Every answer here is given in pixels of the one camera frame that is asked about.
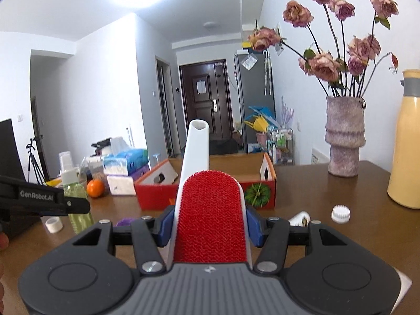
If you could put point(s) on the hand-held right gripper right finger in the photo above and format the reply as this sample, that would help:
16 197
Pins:
256 226

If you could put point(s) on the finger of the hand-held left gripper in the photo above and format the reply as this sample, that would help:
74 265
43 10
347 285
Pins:
49 203

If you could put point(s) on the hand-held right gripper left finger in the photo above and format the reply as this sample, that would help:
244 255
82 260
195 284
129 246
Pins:
165 226

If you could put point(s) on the small white cap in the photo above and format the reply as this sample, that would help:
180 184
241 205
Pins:
53 225

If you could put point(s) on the red orange cardboard box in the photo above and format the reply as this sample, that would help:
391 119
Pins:
154 197

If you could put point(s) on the purple gear toy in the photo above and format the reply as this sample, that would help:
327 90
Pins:
124 222

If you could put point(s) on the white plastic piece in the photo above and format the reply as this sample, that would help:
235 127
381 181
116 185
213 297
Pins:
297 219

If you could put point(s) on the white red lint brush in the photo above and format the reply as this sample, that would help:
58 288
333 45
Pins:
210 216

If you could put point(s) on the white bottle cap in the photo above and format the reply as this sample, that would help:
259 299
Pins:
340 215

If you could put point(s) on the person's left hand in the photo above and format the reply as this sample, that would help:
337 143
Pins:
3 241

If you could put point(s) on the green spray bottle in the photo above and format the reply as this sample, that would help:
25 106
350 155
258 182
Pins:
80 223

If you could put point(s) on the black tripod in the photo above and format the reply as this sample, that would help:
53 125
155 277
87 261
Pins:
32 160

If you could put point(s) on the orange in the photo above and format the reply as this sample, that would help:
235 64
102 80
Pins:
95 188

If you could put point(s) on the clear food container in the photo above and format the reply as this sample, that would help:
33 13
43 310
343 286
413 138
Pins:
95 169

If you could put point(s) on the purple tissue pack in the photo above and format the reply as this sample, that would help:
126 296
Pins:
141 174

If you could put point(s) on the white tissue pack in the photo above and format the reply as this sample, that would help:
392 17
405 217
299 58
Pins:
120 185

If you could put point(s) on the blue tissue pack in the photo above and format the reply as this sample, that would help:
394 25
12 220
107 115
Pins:
126 162

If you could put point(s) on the black folded stand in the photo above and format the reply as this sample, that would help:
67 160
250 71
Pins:
101 144

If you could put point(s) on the pink bucket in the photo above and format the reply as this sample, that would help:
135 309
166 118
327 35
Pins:
262 137

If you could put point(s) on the purple feather decoration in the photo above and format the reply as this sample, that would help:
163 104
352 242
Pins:
288 113

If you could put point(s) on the pink ceramic vase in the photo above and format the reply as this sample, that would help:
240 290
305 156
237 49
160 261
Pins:
344 137

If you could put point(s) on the brown entrance door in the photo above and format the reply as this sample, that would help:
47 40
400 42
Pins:
205 105

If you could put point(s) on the grey refrigerator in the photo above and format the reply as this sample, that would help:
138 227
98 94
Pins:
252 88

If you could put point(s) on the folded umbrella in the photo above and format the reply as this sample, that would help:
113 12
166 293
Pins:
267 72

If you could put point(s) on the clear plastic bag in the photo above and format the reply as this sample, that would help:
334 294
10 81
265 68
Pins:
248 62

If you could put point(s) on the yellow thermos jug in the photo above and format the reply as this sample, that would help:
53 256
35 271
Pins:
405 144

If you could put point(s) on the dried pink rose bouquet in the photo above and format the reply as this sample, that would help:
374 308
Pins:
323 65

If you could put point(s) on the yellow box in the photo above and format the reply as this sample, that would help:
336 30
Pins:
246 46

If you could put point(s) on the round ceiling lamp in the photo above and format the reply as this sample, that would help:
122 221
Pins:
210 24

